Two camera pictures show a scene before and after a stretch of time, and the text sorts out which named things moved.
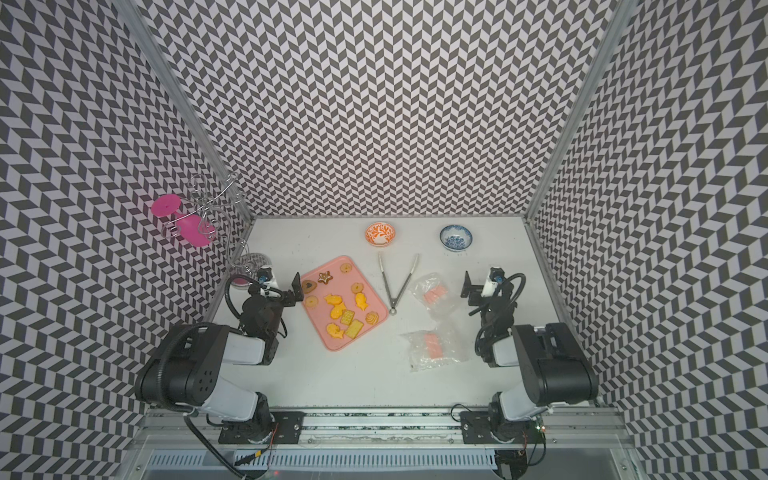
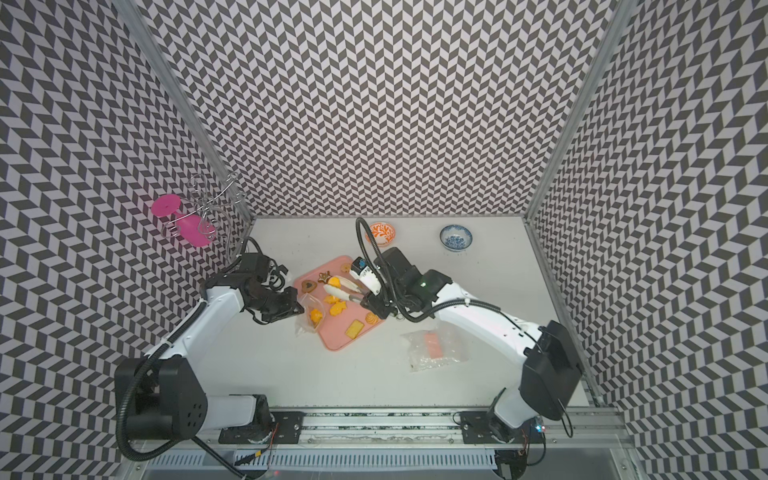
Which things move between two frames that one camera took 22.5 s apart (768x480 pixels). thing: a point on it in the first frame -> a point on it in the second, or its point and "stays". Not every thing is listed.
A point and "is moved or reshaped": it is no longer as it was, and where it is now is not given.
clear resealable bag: x=434 y=293 is moved or reshaped
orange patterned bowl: x=380 y=234 stays
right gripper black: x=468 y=287 -> x=374 y=305
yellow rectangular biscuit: x=354 y=328 stays
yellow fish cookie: x=334 y=331 -> x=337 y=308
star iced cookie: x=324 y=277 stays
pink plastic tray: x=339 y=304 stays
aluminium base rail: x=397 y=446 stays
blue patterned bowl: x=455 y=238 stays
